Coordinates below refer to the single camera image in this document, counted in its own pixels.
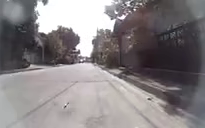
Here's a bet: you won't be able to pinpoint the pale green bushes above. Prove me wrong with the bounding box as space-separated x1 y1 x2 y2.
90 28 121 68

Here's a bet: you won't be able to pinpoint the grey concrete road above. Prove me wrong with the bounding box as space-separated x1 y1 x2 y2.
0 62 191 128

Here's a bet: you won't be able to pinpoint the dark reddish wall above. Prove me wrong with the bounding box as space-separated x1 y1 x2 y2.
113 6 158 70

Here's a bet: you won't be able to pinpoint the dark shaded trees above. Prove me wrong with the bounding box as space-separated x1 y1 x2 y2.
0 0 49 75

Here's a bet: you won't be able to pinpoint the overhanging tree branches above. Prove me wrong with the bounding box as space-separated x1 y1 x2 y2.
104 0 153 21

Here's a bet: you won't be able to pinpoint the narrow grey pavement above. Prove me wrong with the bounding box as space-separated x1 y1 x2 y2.
0 63 63 78

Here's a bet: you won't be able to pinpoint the pale concrete pavement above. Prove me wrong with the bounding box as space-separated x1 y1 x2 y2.
94 63 205 128

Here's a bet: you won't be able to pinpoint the green leafy trees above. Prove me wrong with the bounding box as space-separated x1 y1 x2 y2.
39 25 82 65

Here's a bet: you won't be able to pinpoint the small litter piece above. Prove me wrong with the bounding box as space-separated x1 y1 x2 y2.
63 102 70 110

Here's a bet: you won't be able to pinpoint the dark metal fence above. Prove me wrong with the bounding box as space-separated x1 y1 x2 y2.
154 14 205 76

